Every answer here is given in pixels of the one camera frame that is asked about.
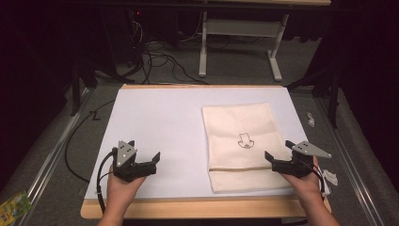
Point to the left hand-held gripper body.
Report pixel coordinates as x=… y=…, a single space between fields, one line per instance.
x=125 y=169

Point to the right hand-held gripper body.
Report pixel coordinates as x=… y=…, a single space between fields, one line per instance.
x=296 y=166

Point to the cream towel with line drawing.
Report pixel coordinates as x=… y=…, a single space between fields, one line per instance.
x=238 y=125

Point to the person's right hand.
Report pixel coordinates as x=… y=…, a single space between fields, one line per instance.
x=306 y=186

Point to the person's left hand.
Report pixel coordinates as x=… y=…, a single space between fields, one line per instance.
x=120 y=193

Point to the small white scrap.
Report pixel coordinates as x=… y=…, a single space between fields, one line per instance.
x=311 y=119

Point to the white table mat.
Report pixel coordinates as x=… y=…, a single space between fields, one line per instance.
x=166 y=125

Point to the crumpled white tape scrap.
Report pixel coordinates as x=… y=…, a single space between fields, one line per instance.
x=331 y=177

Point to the wooden table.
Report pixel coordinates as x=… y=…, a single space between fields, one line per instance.
x=194 y=208

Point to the black metal stand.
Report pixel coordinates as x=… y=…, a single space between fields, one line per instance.
x=83 y=75
x=329 y=91

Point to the green printed packet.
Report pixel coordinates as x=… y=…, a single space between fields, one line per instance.
x=12 y=208

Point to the metal floor rail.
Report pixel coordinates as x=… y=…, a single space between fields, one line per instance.
x=348 y=150
x=53 y=157

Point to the white metal desk frame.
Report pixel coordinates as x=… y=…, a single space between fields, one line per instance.
x=238 y=28

